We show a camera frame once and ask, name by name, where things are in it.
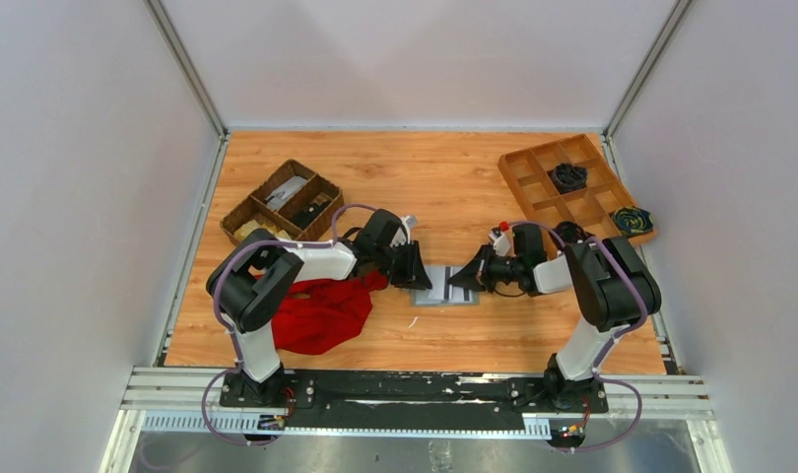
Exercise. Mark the grey card holder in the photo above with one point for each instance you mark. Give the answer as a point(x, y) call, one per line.
point(442, 292)

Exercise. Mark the grey card in basket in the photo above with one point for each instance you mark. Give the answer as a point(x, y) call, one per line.
point(280, 195)

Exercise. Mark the black item in basket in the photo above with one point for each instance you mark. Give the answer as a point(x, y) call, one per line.
point(306, 215)

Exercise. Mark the yellow cards in basket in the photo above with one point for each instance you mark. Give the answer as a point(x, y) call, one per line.
point(252, 230)

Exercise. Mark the black rolled belt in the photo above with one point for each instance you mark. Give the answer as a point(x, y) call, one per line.
point(567, 177)

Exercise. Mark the white striped card in holder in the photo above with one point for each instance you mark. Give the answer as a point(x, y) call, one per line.
point(454, 294)

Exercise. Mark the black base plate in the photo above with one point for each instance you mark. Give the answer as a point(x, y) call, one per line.
point(413, 401)

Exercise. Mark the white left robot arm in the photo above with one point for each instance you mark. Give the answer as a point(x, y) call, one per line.
point(250, 285)

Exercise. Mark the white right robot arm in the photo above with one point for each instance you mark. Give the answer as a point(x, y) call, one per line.
point(614, 290)

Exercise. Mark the dark rolled belt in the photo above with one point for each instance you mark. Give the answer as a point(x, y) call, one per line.
point(571, 232)

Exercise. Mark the wooden compartment tray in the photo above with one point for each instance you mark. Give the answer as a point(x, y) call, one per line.
point(526, 174)

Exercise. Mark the brown woven basket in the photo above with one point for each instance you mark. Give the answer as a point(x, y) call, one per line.
point(294, 202)

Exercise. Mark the blue yellow rolled tie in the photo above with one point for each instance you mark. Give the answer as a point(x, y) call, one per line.
point(631, 221)

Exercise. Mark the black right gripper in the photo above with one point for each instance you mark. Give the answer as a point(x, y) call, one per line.
point(485, 273)

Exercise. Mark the red cloth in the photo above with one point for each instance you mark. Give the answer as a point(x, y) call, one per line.
point(318, 315)

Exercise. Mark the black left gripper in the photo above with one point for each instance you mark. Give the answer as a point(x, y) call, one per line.
point(407, 264)

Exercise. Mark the aluminium frame rail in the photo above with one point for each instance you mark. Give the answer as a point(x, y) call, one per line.
point(185, 400)

